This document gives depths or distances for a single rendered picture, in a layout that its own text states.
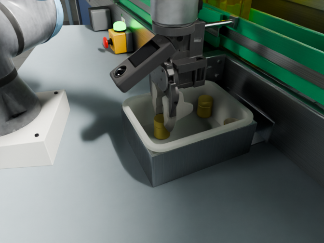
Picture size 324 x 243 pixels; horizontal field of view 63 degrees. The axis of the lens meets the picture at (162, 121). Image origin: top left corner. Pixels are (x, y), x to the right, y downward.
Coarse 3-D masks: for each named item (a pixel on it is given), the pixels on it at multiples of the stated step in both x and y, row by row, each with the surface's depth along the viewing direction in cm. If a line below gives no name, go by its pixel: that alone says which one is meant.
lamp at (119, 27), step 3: (120, 21) 92; (114, 24) 91; (117, 24) 91; (120, 24) 91; (123, 24) 91; (114, 27) 92; (117, 27) 91; (120, 27) 91; (123, 27) 91; (114, 30) 92; (117, 30) 91; (120, 30) 91; (123, 30) 92
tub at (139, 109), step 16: (144, 96) 56; (192, 96) 61; (224, 96) 56; (128, 112) 51; (144, 112) 58; (192, 112) 63; (224, 112) 57; (240, 112) 53; (144, 128) 58; (176, 128) 58; (192, 128) 58; (208, 128) 58; (224, 128) 47; (144, 144) 45; (160, 144) 44; (176, 144) 44
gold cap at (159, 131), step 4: (156, 116) 54; (160, 116) 54; (156, 120) 53; (160, 120) 53; (156, 124) 53; (160, 124) 53; (156, 128) 54; (160, 128) 54; (164, 128) 54; (156, 132) 55; (160, 132) 54; (164, 132) 54; (168, 132) 55; (156, 136) 55; (160, 136) 55; (164, 136) 55; (168, 136) 56
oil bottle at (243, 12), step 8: (224, 0) 63; (232, 0) 60; (240, 0) 60; (248, 0) 61; (224, 8) 64; (232, 8) 61; (240, 8) 62; (248, 8) 63; (240, 16) 63; (248, 16) 64
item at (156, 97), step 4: (152, 84) 52; (152, 88) 53; (156, 88) 51; (152, 92) 53; (156, 92) 51; (160, 92) 51; (152, 96) 54; (156, 96) 52; (160, 96) 52; (152, 100) 55; (156, 100) 53; (160, 100) 54; (156, 104) 54; (160, 104) 54; (156, 108) 54; (160, 108) 55; (156, 112) 55; (160, 112) 55
